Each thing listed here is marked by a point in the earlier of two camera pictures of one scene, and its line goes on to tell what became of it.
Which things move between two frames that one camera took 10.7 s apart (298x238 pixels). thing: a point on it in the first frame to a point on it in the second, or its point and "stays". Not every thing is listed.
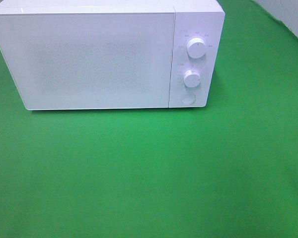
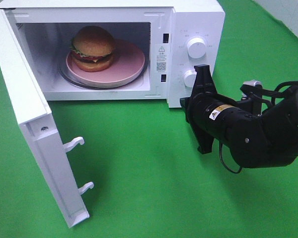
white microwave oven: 94,54 stays
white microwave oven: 76,61 to 37,123
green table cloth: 236,168 stays
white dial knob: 192,78 stays
